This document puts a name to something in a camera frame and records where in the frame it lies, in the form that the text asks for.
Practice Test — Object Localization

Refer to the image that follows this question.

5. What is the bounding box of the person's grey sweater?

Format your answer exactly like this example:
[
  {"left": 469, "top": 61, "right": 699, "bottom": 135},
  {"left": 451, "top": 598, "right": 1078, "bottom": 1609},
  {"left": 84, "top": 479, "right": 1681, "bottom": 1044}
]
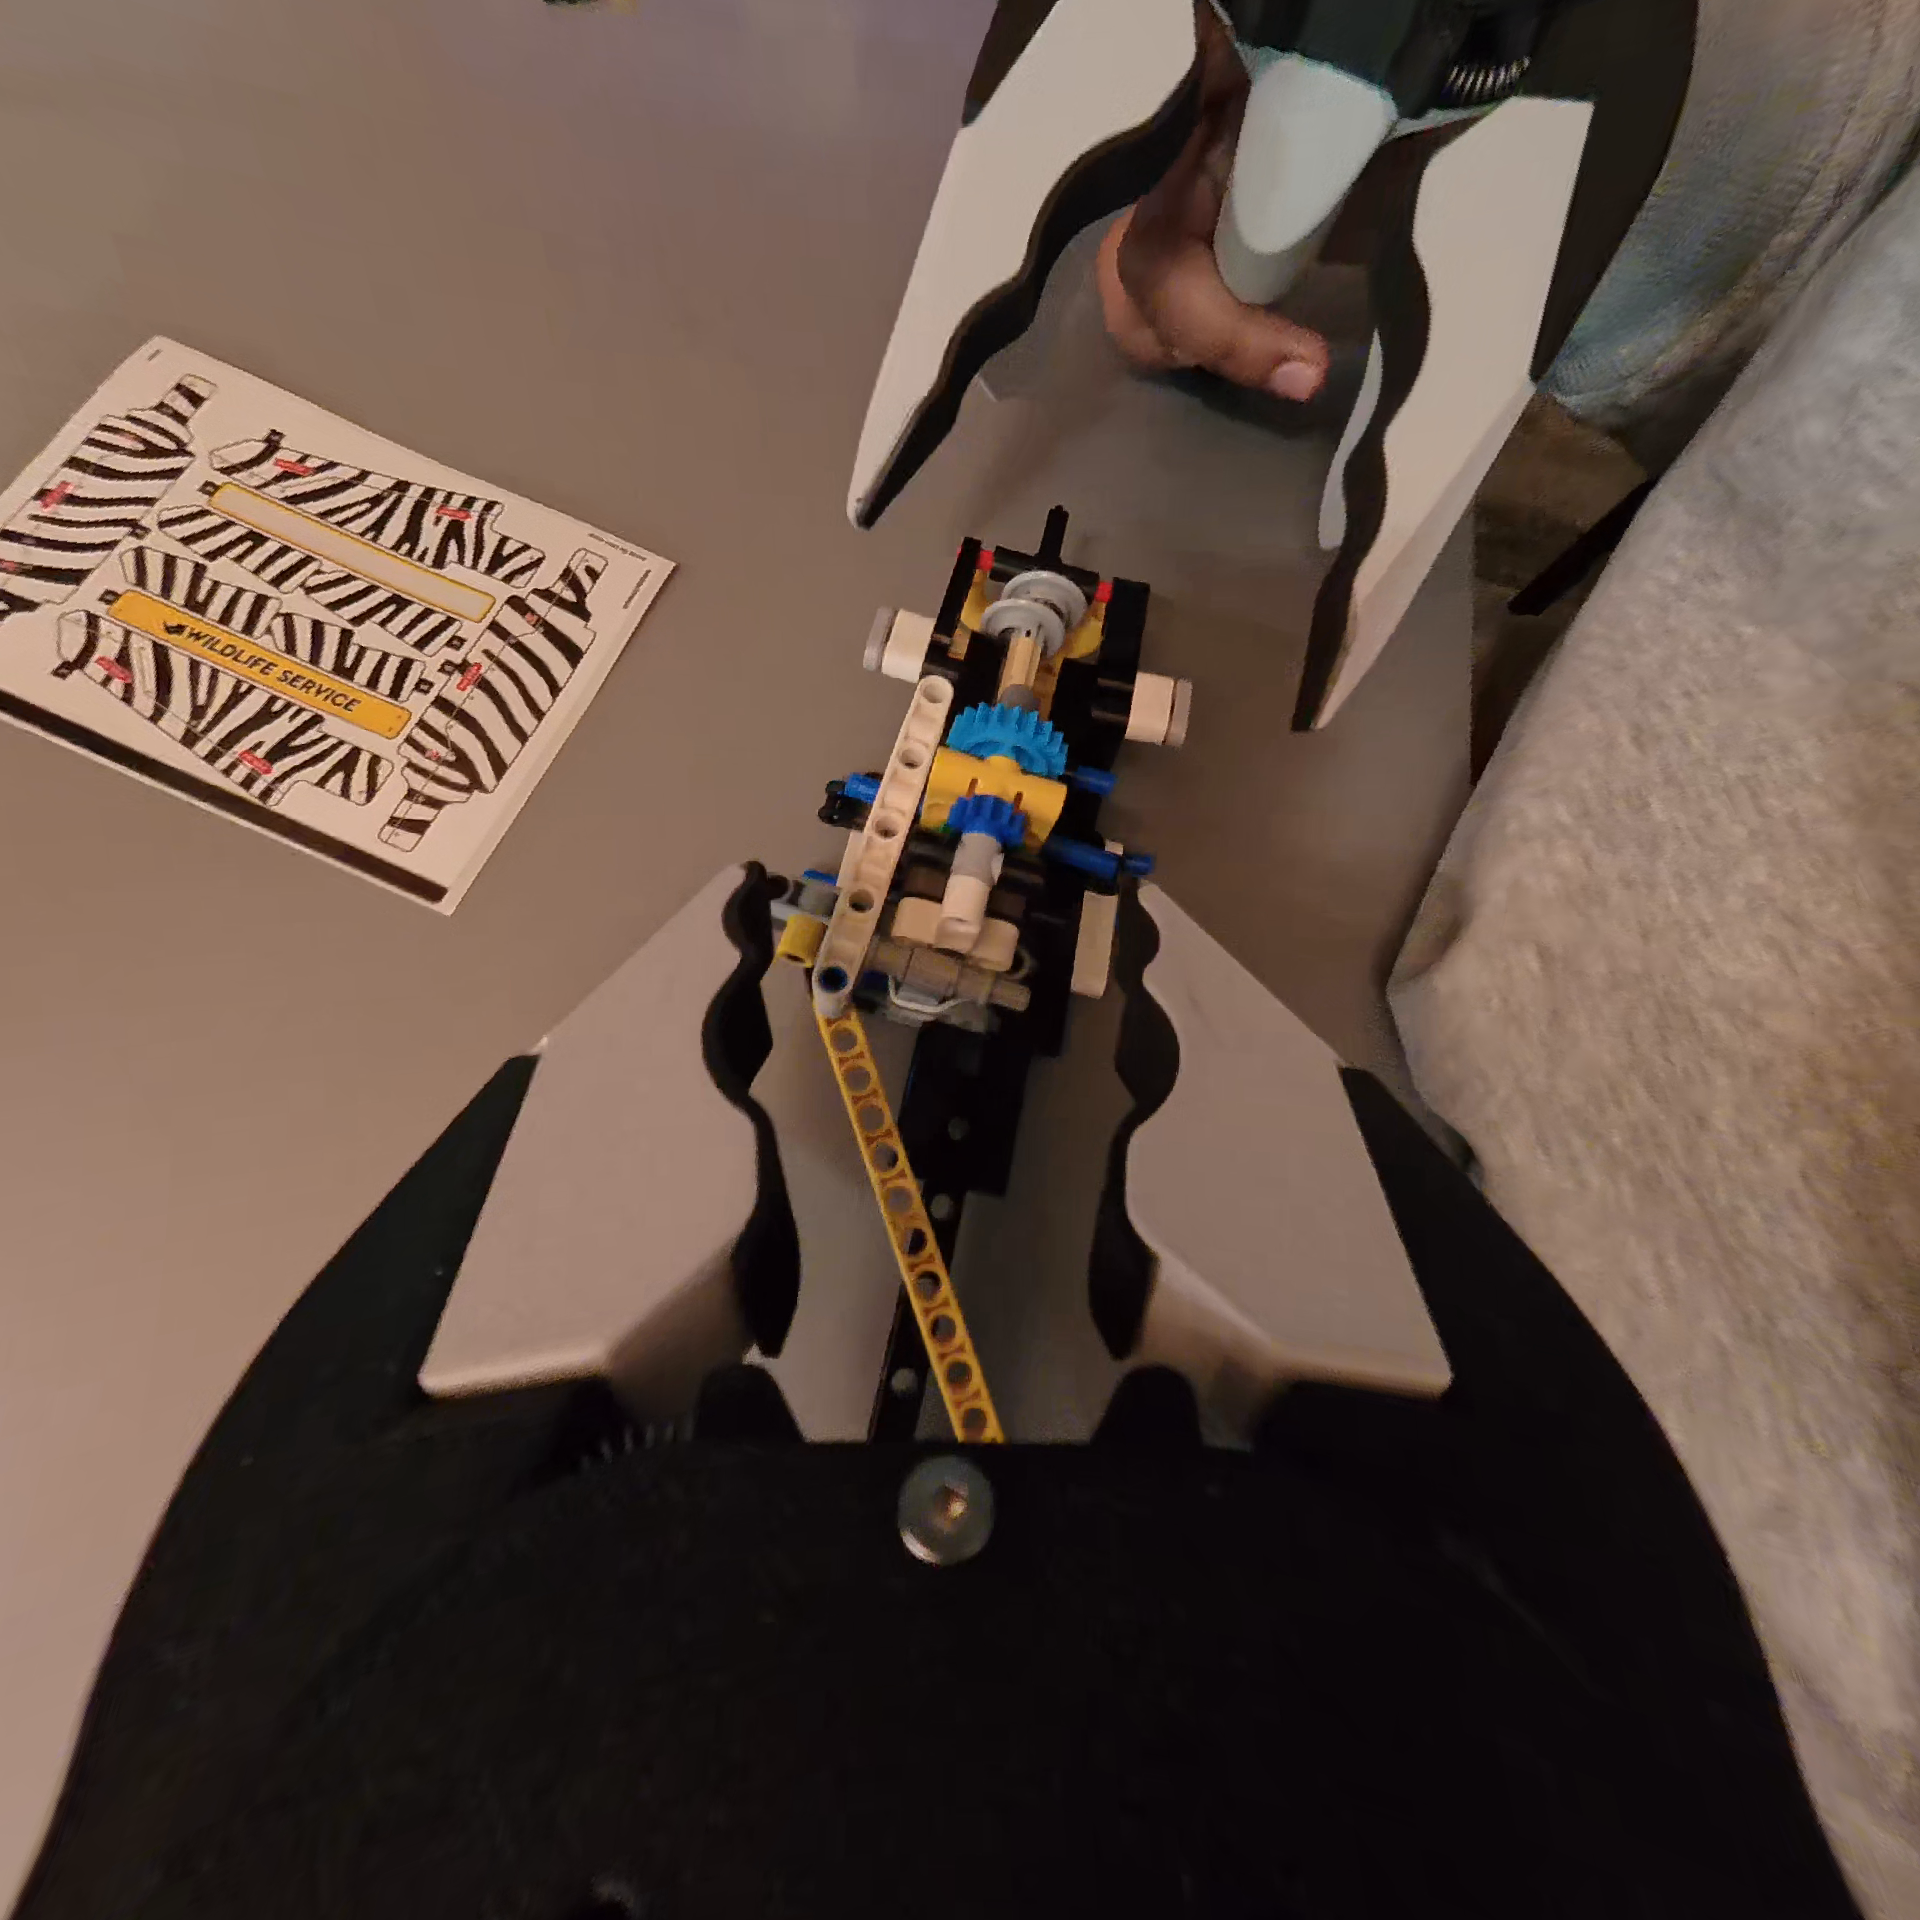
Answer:
[{"left": 1388, "top": 167, "right": 1920, "bottom": 1920}]

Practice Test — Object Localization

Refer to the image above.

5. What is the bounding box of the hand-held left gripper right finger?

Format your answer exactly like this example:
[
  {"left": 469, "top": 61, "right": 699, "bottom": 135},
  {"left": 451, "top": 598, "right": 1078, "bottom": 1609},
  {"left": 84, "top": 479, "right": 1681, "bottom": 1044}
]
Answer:
[{"left": 1084, "top": 882, "right": 1456, "bottom": 1446}]

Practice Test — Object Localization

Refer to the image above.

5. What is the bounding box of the person's right forearm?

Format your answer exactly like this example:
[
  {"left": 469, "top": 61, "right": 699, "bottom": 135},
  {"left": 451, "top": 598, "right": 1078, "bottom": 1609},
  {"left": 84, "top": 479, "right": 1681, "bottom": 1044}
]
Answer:
[{"left": 1545, "top": 0, "right": 1920, "bottom": 444}]

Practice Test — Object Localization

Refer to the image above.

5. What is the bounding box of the person's right hand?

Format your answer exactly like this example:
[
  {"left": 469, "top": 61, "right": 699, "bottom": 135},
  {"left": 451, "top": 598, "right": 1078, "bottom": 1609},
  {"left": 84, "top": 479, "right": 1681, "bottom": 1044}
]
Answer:
[{"left": 1100, "top": 28, "right": 1337, "bottom": 409}]

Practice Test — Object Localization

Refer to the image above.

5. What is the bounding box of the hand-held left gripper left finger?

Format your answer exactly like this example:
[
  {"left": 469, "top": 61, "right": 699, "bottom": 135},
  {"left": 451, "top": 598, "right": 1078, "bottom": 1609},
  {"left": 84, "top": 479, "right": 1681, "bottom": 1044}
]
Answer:
[{"left": 419, "top": 862, "right": 805, "bottom": 1433}]

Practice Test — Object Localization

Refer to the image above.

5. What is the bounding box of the zebra striped sticker sheet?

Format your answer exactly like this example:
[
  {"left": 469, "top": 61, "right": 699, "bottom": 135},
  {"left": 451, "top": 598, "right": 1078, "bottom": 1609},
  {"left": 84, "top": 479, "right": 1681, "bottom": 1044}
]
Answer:
[{"left": 0, "top": 333, "right": 677, "bottom": 919}]

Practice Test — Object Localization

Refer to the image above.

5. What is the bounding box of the lego vehicle model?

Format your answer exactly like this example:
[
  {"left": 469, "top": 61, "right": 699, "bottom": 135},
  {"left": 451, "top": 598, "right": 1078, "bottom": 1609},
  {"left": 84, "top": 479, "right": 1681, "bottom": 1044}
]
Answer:
[{"left": 772, "top": 506, "right": 1199, "bottom": 1449}]

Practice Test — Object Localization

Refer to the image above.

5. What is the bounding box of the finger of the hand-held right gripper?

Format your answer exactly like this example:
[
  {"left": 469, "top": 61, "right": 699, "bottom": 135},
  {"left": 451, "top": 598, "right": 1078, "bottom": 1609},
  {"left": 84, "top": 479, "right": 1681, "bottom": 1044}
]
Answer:
[
  {"left": 1289, "top": 97, "right": 1596, "bottom": 739},
  {"left": 844, "top": 0, "right": 1206, "bottom": 536}
]

